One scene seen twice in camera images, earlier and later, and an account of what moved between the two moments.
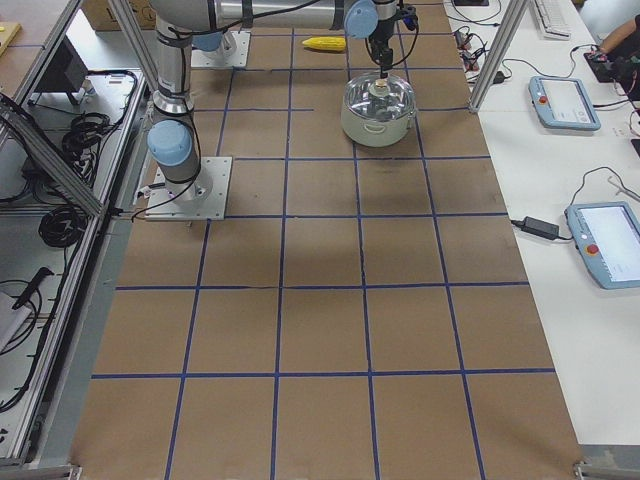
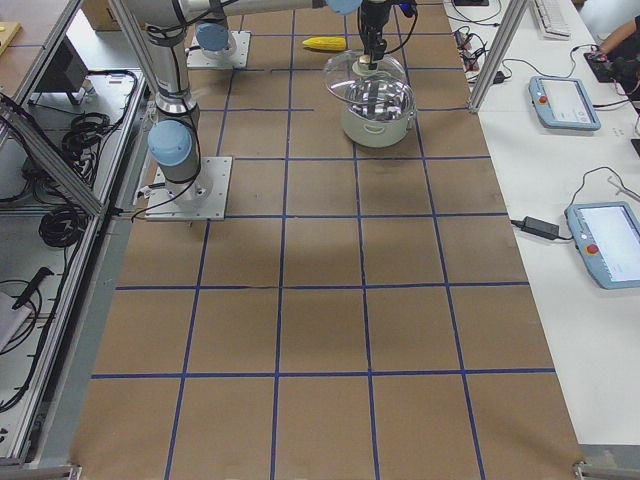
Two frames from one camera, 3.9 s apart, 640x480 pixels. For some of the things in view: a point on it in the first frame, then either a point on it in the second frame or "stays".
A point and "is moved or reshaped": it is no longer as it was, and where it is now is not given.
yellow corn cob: (326, 43) stays
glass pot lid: (372, 98) is moved or reshaped
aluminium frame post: (513, 12) stays
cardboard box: (102, 16) stays
